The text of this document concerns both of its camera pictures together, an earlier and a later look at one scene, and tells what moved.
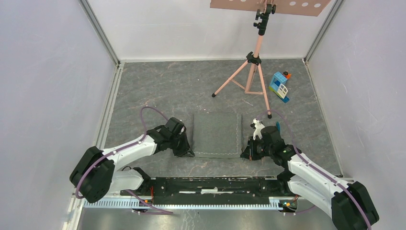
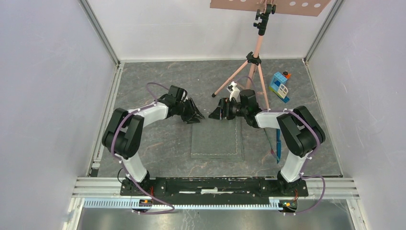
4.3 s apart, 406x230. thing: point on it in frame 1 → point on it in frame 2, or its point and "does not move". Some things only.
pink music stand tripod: [265, 9] does not move
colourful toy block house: [277, 85] does not move
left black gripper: [186, 151] → [192, 106]
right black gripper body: [258, 149] → [233, 109]
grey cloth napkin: [217, 134] does not move
